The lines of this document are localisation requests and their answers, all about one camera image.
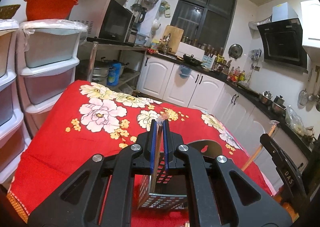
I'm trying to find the wooden cutting board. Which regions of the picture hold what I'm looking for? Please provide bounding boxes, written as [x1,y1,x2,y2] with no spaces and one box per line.
[163,25,184,53]

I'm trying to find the white upper cabinet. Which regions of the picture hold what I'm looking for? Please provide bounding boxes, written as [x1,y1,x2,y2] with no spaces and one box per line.
[300,0,320,63]

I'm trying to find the chopstick pair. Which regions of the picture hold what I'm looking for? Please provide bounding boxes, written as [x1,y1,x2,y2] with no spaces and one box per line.
[241,120,279,172]
[150,111,169,193]

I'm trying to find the black range hood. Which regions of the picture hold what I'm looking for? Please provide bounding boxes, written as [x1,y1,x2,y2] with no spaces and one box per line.
[257,2,308,74]

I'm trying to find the blue canister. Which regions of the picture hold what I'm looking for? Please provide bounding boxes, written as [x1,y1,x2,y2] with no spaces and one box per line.
[107,62,121,86]

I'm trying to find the metal shelf rack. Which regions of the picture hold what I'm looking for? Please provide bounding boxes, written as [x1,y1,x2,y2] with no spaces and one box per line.
[75,39,146,94]

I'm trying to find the hanging metal pot lid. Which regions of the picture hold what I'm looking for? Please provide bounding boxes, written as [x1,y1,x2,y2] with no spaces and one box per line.
[228,44,243,60]

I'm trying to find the white plastic drawer tower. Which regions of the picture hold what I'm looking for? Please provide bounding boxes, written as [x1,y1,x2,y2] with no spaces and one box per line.
[15,19,87,136]
[0,19,31,184]

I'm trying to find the brown perforated utensil holder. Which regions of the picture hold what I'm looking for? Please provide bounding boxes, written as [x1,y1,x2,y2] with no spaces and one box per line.
[137,139,223,212]

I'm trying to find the black wok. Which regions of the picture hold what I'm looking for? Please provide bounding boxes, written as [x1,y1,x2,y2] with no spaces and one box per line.
[183,54,203,66]

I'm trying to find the red plastic basin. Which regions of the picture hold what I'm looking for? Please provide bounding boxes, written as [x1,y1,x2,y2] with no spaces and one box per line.
[24,0,78,21]

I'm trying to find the dark kitchen window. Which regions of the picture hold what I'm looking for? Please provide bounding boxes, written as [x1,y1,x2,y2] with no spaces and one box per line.
[171,0,237,49]

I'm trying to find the white lower cabinets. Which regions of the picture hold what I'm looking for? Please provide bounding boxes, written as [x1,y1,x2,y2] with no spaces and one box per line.
[137,55,311,190]

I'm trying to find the red floral tablecloth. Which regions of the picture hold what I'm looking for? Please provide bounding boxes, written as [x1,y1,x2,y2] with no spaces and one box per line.
[7,80,276,227]

